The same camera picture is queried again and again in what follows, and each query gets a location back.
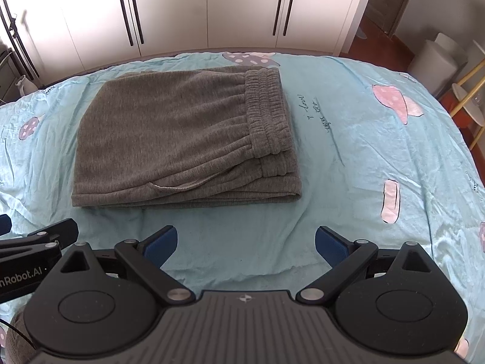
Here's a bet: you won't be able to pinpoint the turquoise printed bed sheet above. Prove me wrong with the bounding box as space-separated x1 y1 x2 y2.
0 50 485 364

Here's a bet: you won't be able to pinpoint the white wardrobe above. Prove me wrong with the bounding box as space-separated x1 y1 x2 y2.
0 0 370 86

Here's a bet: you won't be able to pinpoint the black cable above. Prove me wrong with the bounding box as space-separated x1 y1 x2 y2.
0 316 35 349

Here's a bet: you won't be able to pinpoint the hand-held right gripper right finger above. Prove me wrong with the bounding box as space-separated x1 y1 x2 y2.
296 225 435 305

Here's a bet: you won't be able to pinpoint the white stand with yellow legs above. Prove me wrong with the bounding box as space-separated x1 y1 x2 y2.
451 40 485 152

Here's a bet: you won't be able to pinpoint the person's left forearm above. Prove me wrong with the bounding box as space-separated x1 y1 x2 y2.
0 301 38 364

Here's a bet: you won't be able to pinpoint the dark nightstand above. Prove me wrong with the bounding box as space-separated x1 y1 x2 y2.
0 47 21 101

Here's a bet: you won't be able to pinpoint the brown door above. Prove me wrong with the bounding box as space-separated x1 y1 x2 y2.
364 0 421 39

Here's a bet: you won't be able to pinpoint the grey pants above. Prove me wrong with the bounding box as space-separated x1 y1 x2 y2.
71 65 303 209

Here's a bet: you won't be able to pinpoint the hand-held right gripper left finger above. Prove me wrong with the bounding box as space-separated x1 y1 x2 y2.
57 225 196 305

